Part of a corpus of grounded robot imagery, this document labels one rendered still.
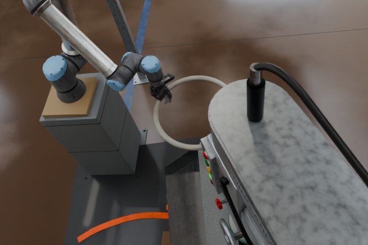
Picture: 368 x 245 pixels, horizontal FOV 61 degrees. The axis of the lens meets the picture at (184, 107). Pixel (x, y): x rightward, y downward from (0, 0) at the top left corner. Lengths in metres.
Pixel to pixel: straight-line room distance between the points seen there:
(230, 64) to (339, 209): 2.67
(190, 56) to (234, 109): 2.63
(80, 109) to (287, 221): 1.64
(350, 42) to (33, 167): 3.27
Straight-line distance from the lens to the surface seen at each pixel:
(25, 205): 3.07
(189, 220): 1.70
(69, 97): 2.13
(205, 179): 1.68
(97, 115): 2.06
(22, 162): 3.31
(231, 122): 0.79
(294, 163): 0.74
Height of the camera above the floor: 2.36
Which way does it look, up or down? 52 degrees down
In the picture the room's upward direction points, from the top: 16 degrees counter-clockwise
